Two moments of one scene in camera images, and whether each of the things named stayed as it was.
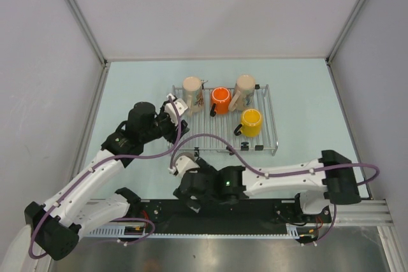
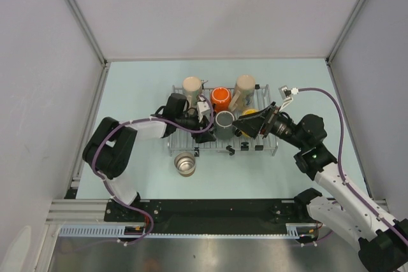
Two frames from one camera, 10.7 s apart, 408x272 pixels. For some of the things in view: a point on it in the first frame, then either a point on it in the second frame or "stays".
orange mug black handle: [220, 99] stays
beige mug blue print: [243, 99] stays
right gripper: [204, 166] to [264, 120]
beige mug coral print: [192, 93] stays
